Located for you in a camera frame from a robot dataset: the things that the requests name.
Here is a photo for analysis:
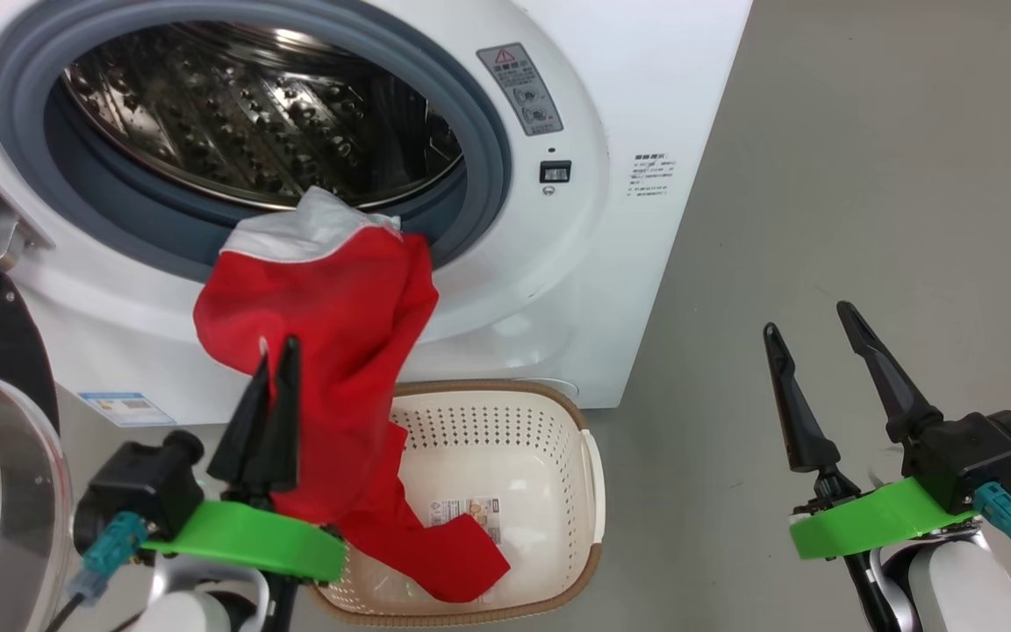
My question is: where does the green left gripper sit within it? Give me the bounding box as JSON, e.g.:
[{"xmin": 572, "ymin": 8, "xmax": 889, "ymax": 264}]
[{"xmin": 140, "ymin": 335, "xmax": 349, "ymax": 585}]

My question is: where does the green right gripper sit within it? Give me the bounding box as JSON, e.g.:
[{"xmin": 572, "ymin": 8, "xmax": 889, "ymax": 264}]
[{"xmin": 763, "ymin": 300, "xmax": 981, "ymax": 561}]

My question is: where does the red and white garment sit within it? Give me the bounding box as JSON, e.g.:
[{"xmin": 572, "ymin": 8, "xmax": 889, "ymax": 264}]
[{"xmin": 193, "ymin": 186, "xmax": 512, "ymax": 605}]

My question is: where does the white printed product label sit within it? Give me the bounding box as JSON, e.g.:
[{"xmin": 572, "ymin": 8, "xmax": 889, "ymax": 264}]
[{"xmin": 428, "ymin": 498, "xmax": 504, "ymax": 543}]

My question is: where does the cream perforated laundry basket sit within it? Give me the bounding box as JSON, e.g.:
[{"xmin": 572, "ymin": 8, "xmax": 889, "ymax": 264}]
[{"xmin": 304, "ymin": 380, "xmax": 606, "ymax": 628}]

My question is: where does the white front-load washing machine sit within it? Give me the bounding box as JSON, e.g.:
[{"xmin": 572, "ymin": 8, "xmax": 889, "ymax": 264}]
[{"xmin": 0, "ymin": 0, "xmax": 753, "ymax": 428}]

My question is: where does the blue energy label sticker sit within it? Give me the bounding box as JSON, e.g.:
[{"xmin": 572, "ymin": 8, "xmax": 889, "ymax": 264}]
[{"xmin": 78, "ymin": 391, "xmax": 178, "ymax": 429}]

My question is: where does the grey warning sticker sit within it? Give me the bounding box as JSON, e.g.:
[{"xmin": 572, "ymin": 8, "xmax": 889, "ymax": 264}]
[{"xmin": 477, "ymin": 42, "xmax": 565, "ymax": 137}]

